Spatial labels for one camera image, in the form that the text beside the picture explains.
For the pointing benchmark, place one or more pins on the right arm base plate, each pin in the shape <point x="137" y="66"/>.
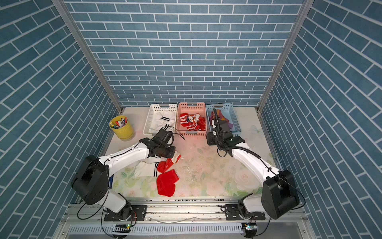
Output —
<point x="233" y="212"/>

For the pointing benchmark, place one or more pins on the blue plastic basket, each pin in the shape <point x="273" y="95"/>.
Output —
<point x="228" y="112"/>

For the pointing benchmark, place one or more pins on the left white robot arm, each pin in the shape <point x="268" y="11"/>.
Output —
<point x="92" y="179"/>

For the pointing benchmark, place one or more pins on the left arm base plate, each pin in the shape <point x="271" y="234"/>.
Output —
<point x="134" y="213"/>

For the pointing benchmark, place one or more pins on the red santa sock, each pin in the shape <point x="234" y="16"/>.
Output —
<point x="192" y="122"/>
<point x="167" y="179"/>

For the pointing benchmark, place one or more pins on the white plastic basket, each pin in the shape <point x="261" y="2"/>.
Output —
<point x="159" y="108"/>

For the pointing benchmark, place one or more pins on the aluminium front rail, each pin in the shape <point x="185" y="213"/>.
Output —
<point x="197" y="218"/>

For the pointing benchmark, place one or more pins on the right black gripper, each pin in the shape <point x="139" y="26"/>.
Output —
<point x="210" y="138"/>

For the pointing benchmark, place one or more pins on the yellow pen cup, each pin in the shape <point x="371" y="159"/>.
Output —
<point x="122" y="128"/>

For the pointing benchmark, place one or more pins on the purple striped sock front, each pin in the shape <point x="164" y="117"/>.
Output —
<point x="221" y="116"/>

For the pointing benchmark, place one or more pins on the pink plastic basket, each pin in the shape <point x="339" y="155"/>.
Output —
<point x="191" y="108"/>

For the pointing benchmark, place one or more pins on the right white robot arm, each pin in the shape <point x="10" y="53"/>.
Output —
<point x="279" y="194"/>

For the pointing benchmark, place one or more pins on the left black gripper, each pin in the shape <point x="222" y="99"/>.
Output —
<point x="172" y="150"/>

